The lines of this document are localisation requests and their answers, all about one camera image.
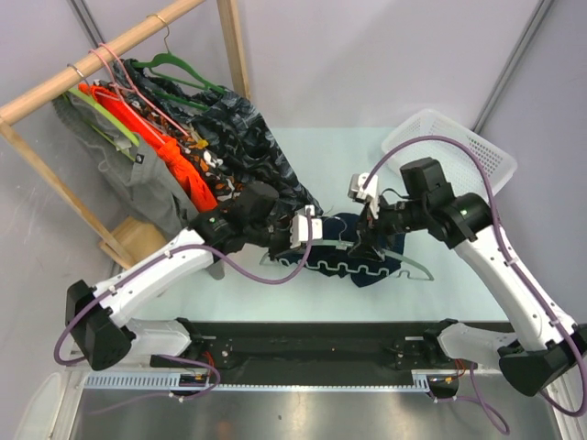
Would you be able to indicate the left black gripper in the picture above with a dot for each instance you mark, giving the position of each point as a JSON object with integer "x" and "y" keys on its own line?
{"x": 286, "y": 221}

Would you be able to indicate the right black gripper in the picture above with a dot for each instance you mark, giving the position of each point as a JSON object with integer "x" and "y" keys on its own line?
{"x": 369, "y": 236}

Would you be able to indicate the mint green wavy hanger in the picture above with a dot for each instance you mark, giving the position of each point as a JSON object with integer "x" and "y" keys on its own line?
{"x": 411, "y": 269}

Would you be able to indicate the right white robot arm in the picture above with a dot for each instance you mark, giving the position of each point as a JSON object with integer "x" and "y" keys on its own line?
{"x": 545, "y": 341}

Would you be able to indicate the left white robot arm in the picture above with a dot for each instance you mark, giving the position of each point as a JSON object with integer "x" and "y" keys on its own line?
{"x": 101, "y": 319}

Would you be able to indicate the orange patterned shorts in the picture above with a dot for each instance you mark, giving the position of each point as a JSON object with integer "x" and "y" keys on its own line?
{"x": 206, "y": 169}

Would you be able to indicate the dark camouflage shorts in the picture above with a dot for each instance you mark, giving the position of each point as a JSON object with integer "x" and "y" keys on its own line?
{"x": 239, "y": 137}

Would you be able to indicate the bright orange shorts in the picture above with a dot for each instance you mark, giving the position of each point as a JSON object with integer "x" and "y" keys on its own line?
{"x": 174, "y": 160}

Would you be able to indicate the grey shorts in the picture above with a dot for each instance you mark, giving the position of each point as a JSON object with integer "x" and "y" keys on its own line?
{"x": 154, "y": 200}

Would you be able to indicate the dark green hanger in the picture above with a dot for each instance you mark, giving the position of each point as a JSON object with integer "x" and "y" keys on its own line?
{"x": 170, "y": 78}

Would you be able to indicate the lime green hanger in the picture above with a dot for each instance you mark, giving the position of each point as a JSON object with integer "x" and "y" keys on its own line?
{"x": 99, "y": 109}

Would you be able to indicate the white plastic basket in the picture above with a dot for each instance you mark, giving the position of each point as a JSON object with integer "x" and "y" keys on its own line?
{"x": 457, "y": 166}

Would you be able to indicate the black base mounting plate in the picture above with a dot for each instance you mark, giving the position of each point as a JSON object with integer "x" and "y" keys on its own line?
{"x": 347, "y": 355}

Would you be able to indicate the wooden clothes rack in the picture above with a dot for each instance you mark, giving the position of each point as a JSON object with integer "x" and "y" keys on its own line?
{"x": 33, "y": 99}

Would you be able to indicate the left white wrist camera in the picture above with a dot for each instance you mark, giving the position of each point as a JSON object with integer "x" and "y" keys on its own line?
{"x": 305, "y": 225}

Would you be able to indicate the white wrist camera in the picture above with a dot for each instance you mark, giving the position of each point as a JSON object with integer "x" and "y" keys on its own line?
{"x": 365, "y": 190}
{"x": 305, "y": 225}

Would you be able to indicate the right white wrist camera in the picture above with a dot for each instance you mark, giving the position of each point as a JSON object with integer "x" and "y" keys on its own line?
{"x": 365, "y": 190}

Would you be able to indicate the white slotted cable duct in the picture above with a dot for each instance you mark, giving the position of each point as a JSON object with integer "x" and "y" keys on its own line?
{"x": 175, "y": 381}

